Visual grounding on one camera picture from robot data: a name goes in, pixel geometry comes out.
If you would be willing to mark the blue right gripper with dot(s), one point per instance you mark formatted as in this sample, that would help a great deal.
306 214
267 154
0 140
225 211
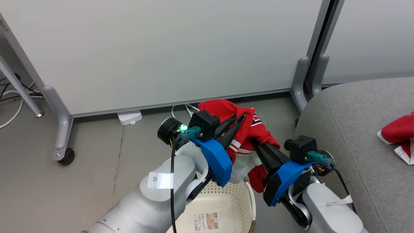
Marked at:
284 179

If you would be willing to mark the red garment with white trim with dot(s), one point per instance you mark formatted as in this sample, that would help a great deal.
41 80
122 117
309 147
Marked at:
397 131

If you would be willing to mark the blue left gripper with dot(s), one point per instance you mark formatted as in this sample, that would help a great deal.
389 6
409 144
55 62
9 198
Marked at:
216 161

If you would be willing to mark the cream plastic laundry basket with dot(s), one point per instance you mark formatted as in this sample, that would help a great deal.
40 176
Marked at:
223 200

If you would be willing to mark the grey metal table leg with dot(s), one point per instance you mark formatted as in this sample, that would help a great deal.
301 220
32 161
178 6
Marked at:
21 92

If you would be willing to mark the red jersey with black lettering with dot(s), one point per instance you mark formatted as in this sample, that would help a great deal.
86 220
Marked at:
245 129

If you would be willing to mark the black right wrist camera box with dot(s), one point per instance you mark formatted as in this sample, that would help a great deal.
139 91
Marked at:
300 147

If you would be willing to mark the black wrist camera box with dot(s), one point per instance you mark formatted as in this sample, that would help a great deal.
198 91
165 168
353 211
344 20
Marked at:
300 147
203 124

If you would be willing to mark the white power strip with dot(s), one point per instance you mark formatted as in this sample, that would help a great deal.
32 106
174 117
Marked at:
130 117

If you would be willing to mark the grey partition leg with caster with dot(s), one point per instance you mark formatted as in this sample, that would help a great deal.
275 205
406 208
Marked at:
61 129

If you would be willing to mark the printed paper basket label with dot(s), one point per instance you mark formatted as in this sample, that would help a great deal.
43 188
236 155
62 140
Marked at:
206 221

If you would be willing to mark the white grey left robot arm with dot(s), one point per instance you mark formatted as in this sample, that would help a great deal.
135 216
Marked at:
145 200

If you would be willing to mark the narrow white partition panel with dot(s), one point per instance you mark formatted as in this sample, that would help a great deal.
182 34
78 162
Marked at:
372 35

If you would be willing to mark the grey fabric sofa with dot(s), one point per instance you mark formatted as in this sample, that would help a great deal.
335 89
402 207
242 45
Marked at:
355 136

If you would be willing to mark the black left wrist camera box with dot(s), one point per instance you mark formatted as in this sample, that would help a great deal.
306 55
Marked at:
203 124

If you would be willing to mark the large white partition panel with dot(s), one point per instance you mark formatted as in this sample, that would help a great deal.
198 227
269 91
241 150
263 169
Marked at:
168 48

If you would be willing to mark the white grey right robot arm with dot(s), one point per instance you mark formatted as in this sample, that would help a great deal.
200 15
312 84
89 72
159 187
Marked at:
326 210

